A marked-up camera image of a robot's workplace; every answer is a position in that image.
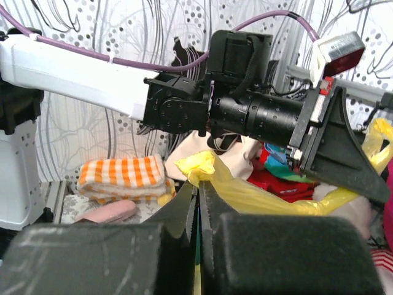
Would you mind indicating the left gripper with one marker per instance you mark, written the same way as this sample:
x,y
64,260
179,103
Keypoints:
x,y
336,156

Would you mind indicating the yellow trash bag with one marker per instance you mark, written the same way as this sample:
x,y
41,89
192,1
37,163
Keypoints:
x,y
226,174

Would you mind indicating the colourful striped bag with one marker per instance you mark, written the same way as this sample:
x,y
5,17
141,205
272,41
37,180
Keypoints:
x,y
273,158

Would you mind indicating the red garment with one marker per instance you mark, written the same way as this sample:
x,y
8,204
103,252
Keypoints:
x,y
289,191

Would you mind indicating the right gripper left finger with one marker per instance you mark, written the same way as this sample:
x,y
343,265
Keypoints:
x,y
176,252

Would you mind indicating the pink fuzzy case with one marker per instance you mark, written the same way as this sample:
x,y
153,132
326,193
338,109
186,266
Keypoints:
x,y
115,212

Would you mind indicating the magenta fabric bag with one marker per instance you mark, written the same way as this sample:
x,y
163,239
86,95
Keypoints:
x,y
387,216

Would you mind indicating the white plush lamb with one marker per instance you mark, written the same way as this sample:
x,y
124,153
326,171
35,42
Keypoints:
x,y
358,212

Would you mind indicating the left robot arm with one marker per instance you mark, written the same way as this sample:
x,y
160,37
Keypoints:
x,y
232,96

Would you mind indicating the orange checkered cloth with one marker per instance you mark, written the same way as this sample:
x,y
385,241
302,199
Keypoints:
x,y
136,179

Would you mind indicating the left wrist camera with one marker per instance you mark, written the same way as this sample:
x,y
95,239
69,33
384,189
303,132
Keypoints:
x,y
332,55

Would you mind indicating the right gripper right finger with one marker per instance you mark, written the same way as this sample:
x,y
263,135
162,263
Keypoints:
x,y
220,243

